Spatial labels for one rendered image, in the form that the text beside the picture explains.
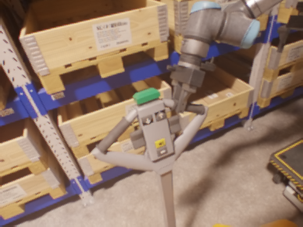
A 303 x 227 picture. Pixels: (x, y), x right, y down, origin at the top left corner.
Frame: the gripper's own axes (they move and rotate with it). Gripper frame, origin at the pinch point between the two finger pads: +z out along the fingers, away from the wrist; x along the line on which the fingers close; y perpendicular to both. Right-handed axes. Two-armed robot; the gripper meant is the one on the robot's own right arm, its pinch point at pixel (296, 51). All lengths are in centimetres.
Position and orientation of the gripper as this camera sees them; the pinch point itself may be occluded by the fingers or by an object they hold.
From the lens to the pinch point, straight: 104.6
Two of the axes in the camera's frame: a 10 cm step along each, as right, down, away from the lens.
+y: 8.3, -0.3, 5.6
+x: -5.3, -3.7, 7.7
